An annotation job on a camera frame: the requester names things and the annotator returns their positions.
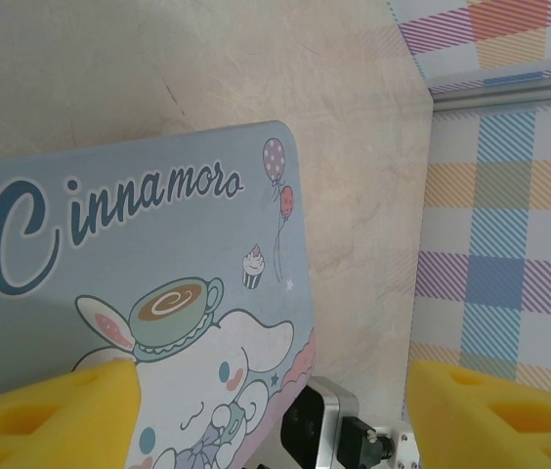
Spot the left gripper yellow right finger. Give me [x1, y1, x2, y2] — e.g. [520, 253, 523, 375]
[409, 360, 551, 469]

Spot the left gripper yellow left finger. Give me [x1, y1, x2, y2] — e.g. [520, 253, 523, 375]
[0, 359, 143, 469]

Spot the silver camera mount bracket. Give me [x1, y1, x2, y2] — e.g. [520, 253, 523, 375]
[382, 422, 426, 469]

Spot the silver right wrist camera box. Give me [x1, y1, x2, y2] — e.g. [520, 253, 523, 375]
[278, 375, 360, 469]

